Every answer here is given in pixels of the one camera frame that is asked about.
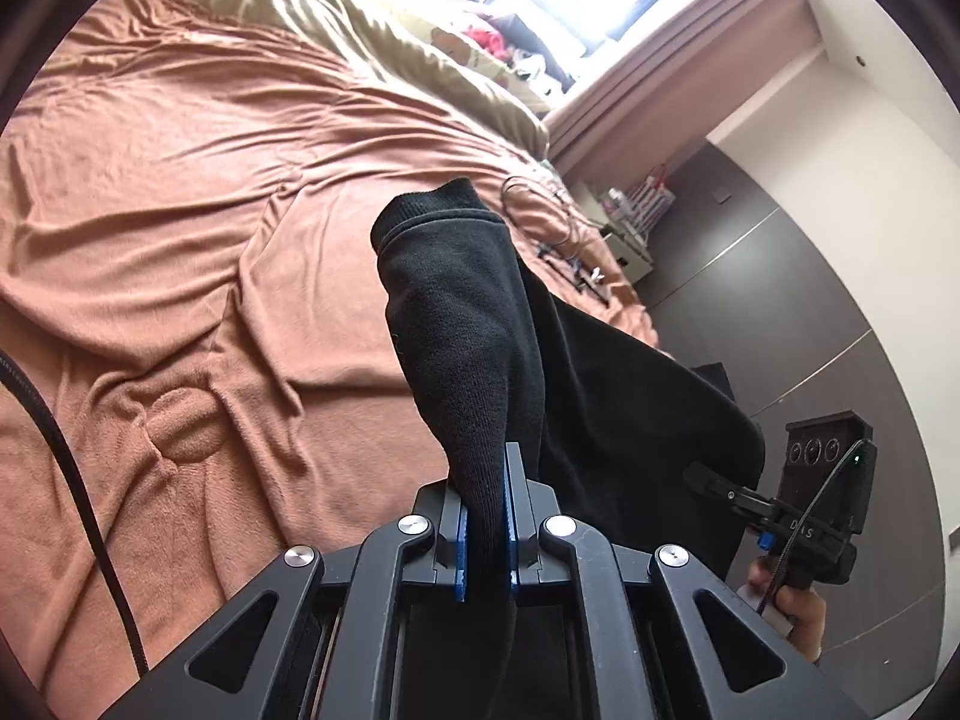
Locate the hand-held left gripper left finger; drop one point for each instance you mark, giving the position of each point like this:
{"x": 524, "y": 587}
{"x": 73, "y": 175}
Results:
{"x": 461, "y": 555}

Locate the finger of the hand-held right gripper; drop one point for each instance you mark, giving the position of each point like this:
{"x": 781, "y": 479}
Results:
{"x": 765, "y": 540}
{"x": 731, "y": 495}

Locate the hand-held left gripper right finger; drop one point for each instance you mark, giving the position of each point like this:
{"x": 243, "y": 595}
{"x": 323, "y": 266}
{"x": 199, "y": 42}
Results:
{"x": 514, "y": 525}

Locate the black knit sweater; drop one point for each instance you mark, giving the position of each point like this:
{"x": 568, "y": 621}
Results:
{"x": 465, "y": 352}

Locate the person's right hand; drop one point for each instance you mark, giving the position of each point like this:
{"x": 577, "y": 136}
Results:
{"x": 799, "y": 607}

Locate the dark grey wardrobe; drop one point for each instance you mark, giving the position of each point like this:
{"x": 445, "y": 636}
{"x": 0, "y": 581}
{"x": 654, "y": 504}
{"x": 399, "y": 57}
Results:
{"x": 787, "y": 277}

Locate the white nightstand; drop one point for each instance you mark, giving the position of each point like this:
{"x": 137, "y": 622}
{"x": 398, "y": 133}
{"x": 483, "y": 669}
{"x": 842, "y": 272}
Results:
{"x": 630, "y": 259}

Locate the pink curtain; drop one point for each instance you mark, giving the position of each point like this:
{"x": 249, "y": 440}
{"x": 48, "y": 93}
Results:
{"x": 675, "y": 75}

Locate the orange blanket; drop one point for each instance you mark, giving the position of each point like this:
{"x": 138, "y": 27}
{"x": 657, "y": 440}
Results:
{"x": 187, "y": 202}

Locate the red cloth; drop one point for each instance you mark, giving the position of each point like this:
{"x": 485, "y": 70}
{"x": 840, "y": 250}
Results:
{"x": 487, "y": 39}

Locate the dark cloth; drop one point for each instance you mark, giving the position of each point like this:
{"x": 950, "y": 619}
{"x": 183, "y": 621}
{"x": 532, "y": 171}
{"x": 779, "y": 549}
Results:
{"x": 529, "y": 37}

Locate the bear print pillow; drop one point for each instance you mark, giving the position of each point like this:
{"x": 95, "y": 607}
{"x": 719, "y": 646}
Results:
{"x": 450, "y": 41}

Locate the beige duvet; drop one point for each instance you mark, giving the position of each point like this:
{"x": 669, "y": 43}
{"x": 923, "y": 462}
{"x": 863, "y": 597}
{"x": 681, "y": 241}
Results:
{"x": 352, "y": 30}

